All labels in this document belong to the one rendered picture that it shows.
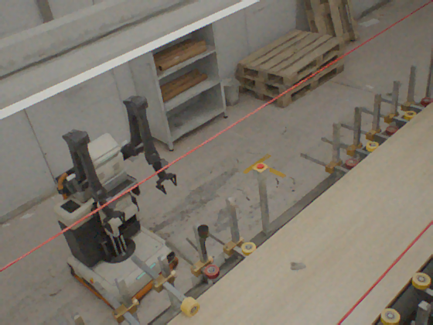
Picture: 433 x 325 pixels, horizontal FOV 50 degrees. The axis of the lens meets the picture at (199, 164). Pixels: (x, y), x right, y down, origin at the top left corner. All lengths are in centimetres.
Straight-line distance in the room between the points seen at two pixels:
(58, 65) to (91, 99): 367
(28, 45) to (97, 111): 379
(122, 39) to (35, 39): 25
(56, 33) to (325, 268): 180
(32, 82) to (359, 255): 190
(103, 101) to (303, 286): 326
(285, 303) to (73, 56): 159
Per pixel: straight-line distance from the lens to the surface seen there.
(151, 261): 360
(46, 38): 131
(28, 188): 499
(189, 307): 235
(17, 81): 128
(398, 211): 290
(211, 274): 255
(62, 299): 400
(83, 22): 135
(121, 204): 321
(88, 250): 357
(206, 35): 535
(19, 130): 473
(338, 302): 241
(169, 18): 149
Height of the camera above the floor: 280
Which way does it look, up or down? 35 degrees down
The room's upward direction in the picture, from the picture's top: 11 degrees counter-clockwise
